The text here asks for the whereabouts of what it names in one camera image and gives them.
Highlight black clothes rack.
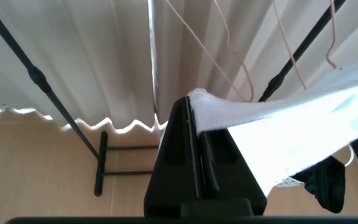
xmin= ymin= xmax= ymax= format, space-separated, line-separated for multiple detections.
xmin=0 ymin=0 xmax=346 ymax=197

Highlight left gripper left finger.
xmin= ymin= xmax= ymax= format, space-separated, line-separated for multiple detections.
xmin=144 ymin=96 xmax=200 ymax=218

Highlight white curtain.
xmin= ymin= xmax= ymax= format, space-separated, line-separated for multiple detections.
xmin=0 ymin=0 xmax=358 ymax=133

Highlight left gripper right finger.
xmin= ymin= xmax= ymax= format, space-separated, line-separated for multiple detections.
xmin=199 ymin=129 xmax=267 ymax=217

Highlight white printed T-shirt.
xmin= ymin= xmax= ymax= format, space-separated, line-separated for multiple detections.
xmin=187 ymin=79 xmax=358 ymax=197

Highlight black shorts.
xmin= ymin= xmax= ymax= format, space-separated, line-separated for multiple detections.
xmin=290 ymin=155 xmax=346 ymax=214

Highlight pink clothes hanger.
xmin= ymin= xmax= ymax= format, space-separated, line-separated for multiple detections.
xmin=165 ymin=0 xmax=255 ymax=103
xmin=272 ymin=0 xmax=338 ymax=90

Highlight white laundry basket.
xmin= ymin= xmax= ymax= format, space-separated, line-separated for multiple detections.
xmin=275 ymin=144 xmax=354 ymax=188

